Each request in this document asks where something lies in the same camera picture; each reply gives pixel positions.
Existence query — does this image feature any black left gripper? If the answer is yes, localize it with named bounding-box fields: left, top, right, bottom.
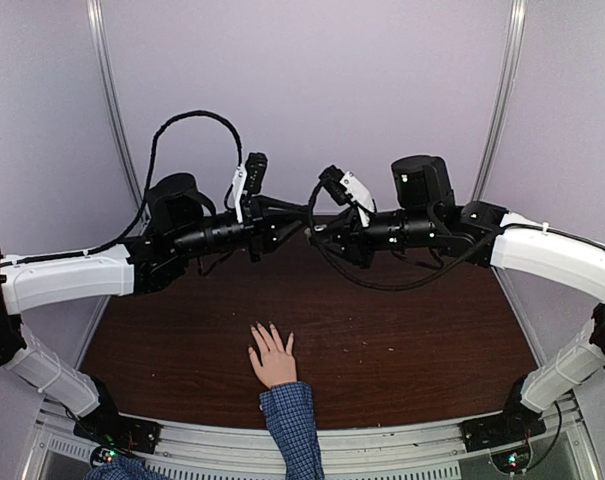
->
left=172, top=195, right=312, bottom=263

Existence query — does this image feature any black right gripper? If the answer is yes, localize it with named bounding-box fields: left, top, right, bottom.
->
left=311, top=203, right=439, bottom=268

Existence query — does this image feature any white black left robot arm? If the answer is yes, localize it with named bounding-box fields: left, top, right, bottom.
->
left=0, top=173, right=307, bottom=444

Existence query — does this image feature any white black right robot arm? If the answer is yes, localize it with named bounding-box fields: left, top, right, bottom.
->
left=309, top=155, right=605, bottom=442

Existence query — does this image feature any mannequin hand with painted nails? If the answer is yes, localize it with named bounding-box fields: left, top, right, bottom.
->
left=248, top=323, right=298, bottom=389

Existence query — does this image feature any blue checkered shirt sleeve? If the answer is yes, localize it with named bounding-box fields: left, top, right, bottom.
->
left=259, top=382, right=325, bottom=480

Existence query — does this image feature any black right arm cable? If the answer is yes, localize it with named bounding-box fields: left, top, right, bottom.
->
left=306, top=179, right=498, bottom=292

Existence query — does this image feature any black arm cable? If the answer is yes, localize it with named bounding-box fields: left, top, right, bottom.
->
left=306, top=179, right=498, bottom=292
left=81, top=110, right=246, bottom=256

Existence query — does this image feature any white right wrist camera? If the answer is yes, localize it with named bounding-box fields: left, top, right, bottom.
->
left=319, top=165, right=377, bottom=228

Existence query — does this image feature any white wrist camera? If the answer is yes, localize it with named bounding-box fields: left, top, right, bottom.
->
left=230, top=152, right=268, bottom=224
left=319, top=165, right=377, bottom=228

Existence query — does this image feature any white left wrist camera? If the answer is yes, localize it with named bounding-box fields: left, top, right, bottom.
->
left=230, top=152, right=268, bottom=224

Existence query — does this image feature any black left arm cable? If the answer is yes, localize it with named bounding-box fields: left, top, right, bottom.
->
left=81, top=110, right=246, bottom=256

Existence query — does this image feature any slotted aluminium base rail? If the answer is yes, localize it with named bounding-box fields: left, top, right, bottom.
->
left=18, top=384, right=602, bottom=479

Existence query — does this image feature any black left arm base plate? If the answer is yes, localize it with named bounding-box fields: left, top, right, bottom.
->
left=73, top=416, right=161, bottom=455

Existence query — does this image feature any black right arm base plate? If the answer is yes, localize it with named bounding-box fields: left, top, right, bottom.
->
left=460, top=412, right=546, bottom=452

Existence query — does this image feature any left aluminium frame post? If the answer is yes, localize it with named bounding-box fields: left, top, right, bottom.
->
left=86, top=0, right=143, bottom=209

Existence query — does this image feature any aluminium frame post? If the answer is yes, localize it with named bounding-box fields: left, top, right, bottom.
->
left=86, top=0, right=143, bottom=209
left=470, top=0, right=528, bottom=202

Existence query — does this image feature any right aluminium frame post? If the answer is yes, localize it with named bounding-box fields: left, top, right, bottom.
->
left=470, top=0, right=528, bottom=202

